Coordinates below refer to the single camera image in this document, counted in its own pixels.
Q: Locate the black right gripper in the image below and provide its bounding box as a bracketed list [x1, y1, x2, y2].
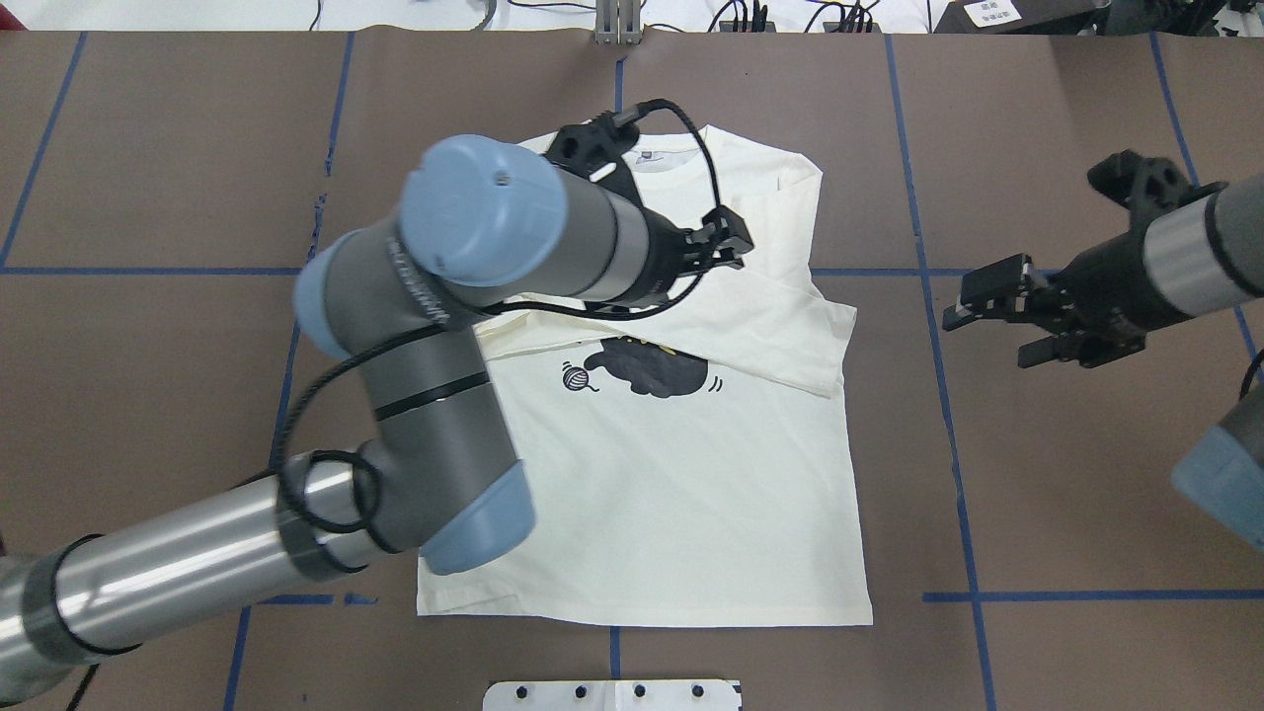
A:
[942, 233, 1181, 369]

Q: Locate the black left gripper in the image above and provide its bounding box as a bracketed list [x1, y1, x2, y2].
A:
[632, 205, 755, 307]

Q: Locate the cream long-sleeve cat shirt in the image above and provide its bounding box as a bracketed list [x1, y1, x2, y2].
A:
[416, 125, 873, 628]

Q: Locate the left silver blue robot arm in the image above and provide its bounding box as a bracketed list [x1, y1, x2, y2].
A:
[3, 127, 752, 706]

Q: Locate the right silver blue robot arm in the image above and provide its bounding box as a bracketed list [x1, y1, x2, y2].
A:
[942, 164, 1261, 549]

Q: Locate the white mounting plate with bolts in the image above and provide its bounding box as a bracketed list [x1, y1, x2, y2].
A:
[482, 679, 744, 710]

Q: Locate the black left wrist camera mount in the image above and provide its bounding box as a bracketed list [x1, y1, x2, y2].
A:
[544, 110, 642, 205]

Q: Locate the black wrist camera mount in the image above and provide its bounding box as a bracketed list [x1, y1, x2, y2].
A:
[544, 110, 642, 205]
[1086, 151, 1229, 230]

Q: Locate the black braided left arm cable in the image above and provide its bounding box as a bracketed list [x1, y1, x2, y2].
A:
[272, 99, 727, 534]

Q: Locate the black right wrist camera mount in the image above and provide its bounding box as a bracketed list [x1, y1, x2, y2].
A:
[1086, 151, 1229, 230]

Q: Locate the aluminium frame post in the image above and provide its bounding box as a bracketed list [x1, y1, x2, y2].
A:
[592, 0, 643, 46]

